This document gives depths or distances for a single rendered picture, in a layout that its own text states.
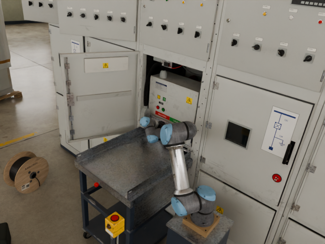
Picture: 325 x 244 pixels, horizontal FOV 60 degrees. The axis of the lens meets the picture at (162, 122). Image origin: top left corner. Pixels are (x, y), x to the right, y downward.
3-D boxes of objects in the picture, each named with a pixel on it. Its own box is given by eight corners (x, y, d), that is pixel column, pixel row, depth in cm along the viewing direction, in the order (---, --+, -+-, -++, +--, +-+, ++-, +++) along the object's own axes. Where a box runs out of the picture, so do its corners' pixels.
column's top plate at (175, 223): (233, 223, 183) (234, 221, 182) (209, 255, 160) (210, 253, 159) (193, 199, 200) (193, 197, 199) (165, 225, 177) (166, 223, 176)
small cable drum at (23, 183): (38, 174, 323) (34, 144, 305) (51, 180, 314) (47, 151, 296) (6, 192, 292) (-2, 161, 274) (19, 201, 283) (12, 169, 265)
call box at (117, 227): (113, 238, 157) (113, 225, 152) (104, 231, 161) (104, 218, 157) (124, 231, 162) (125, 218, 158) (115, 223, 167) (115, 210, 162)
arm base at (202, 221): (218, 218, 178) (221, 206, 173) (203, 231, 168) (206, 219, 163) (199, 205, 187) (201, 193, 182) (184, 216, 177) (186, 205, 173)
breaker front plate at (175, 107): (189, 148, 227) (197, 93, 206) (146, 127, 254) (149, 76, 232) (190, 147, 228) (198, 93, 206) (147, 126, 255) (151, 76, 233)
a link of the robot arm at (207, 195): (217, 210, 170) (221, 193, 164) (198, 216, 165) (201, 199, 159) (207, 197, 180) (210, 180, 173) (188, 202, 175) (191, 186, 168)
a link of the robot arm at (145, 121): (140, 129, 201) (137, 118, 204) (149, 131, 210) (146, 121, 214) (149, 124, 198) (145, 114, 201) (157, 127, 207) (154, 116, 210)
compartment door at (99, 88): (66, 139, 238) (58, 52, 204) (135, 127, 266) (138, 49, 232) (67, 143, 232) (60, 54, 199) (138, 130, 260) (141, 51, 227)
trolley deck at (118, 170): (130, 208, 179) (130, 202, 177) (74, 166, 214) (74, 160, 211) (191, 165, 226) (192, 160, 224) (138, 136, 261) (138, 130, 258)
